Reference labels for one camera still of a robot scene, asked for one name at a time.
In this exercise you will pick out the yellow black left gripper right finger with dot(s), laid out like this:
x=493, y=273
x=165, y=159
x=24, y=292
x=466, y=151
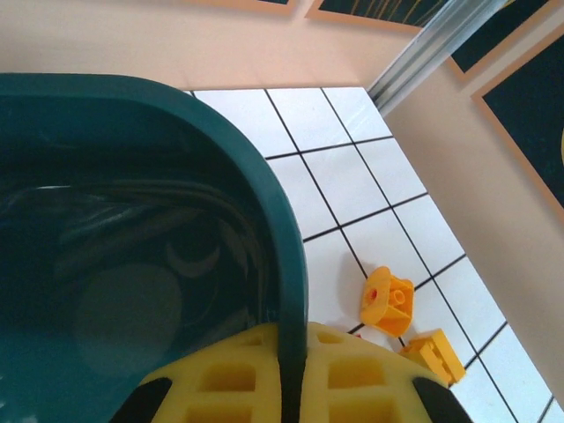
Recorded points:
x=352, y=379

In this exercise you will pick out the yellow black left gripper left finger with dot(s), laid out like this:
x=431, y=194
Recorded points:
x=220, y=379

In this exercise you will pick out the yellow lego with round plate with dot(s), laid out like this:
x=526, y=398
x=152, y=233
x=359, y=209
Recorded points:
x=392, y=308

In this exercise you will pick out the yellow lego brick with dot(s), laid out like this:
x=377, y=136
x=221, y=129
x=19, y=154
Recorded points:
x=436, y=352

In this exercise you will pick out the teal plastic bin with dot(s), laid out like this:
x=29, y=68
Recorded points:
x=132, y=176

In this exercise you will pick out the dark floral wall panel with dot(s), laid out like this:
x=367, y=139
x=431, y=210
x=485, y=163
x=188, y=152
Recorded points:
x=506, y=31
x=533, y=123
x=374, y=11

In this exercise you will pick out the aluminum corner post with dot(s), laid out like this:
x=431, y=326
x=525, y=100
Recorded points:
x=418, y=61

